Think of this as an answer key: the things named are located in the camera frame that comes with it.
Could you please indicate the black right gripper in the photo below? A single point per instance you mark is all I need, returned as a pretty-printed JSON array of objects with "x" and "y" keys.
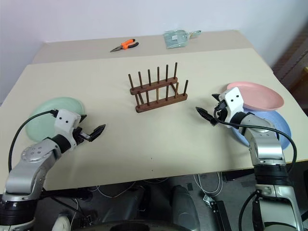
[{"x": 222, "y": 111}]

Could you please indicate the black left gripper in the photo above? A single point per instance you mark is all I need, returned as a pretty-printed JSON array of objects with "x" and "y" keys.
[{"x": 81, "y": 137}]

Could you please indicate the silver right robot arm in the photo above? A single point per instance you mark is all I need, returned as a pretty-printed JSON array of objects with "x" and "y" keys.
[{"x": 267, "y": 144}]

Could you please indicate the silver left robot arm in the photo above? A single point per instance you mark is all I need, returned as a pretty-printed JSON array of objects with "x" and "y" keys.
[{"x": 31, "y": 166}]

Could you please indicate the wooden dish rack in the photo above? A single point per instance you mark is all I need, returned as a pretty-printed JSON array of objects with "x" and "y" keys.
[{"x": 158, "y": 102}]

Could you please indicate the green plate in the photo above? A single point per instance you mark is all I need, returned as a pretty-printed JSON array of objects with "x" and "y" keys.
[{"x": 45, "y": 107}]

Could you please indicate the pink-red plate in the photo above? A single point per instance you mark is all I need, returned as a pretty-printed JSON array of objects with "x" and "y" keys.
[{"x": 260, "y": 95}]

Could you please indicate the blue plate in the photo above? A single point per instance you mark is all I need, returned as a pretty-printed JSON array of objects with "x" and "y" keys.
[{"x": 278, "y": 121}]

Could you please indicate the clear plastic bag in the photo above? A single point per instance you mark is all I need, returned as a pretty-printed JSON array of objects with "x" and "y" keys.
[{"x": 175, "y": 39}]

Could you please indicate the white wheel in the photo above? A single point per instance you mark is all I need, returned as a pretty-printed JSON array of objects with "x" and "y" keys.
[{"x": 61, "y": 222}]

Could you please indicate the grey rounded shape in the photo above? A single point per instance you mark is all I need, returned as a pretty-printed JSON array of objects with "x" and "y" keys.
[{"x": 185, "y": 207}]

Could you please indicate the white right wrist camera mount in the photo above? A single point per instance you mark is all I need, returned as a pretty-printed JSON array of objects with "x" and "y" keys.
[{"x": 232, "y": 99}]

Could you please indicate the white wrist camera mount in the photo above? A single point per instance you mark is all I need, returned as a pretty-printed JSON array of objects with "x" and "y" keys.
[
  {"x": 65, "y": 121},
  {"x": 232, "y": 99}
]

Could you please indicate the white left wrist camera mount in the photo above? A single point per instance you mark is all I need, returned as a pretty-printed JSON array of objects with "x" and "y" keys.
[{"x": 65, "y": 121}]

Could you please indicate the black table frame bar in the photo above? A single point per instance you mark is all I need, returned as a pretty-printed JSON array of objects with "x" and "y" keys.
[
  {"x": 238, "y": 174},
  {"x": 65, "y": 193}
]

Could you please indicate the black metal bracket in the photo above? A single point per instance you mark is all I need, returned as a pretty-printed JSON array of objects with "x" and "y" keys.
[{"x": 220, "y": 214}]

